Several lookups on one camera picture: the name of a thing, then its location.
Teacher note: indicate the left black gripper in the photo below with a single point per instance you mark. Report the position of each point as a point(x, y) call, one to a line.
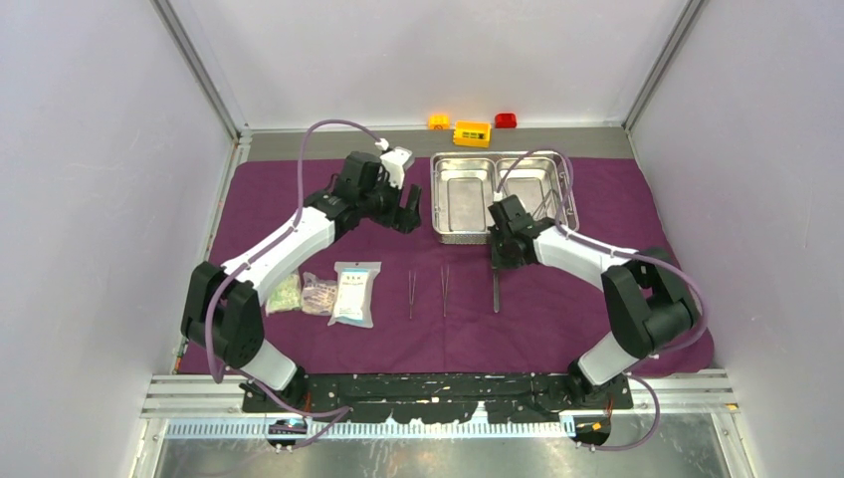
point(407, 218)

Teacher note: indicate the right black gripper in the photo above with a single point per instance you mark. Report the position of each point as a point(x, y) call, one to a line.
point(498, 261)

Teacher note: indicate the steel surgical forceps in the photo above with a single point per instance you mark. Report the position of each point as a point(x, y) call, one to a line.
point(551, 205)

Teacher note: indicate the steel instrument tray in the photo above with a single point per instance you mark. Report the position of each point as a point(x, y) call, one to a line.
point(464, 184)

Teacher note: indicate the steel tweezers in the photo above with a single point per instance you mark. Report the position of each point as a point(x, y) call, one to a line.
point(412, 277)
point(445, 278)

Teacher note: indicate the purple cloth wrap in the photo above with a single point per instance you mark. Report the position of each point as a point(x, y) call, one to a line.
point(547, 319)

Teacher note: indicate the white sterile pouch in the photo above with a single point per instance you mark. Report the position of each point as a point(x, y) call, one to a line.
point(355, 283)

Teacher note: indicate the orange yellow toy block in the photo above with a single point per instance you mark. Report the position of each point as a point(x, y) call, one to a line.
point(474, 134)

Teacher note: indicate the pink clear packet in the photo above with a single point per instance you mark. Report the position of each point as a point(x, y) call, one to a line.
point(318, 295)

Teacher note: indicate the green packet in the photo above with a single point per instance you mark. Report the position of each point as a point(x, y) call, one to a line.
point(287, 296)

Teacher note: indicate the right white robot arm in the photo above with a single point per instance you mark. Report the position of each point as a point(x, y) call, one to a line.
point(648, 300)

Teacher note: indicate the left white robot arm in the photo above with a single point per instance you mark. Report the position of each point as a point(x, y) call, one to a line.
point(223, 309)

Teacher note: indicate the small orange block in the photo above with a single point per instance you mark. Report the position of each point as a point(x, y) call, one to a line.
point(438, 122)

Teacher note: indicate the red block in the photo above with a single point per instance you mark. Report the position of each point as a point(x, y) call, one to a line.
point(505, 120)

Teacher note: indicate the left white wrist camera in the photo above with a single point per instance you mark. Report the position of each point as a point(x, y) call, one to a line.
point(396, 160)

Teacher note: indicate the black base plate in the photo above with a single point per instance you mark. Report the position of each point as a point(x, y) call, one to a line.
point(438, 398)

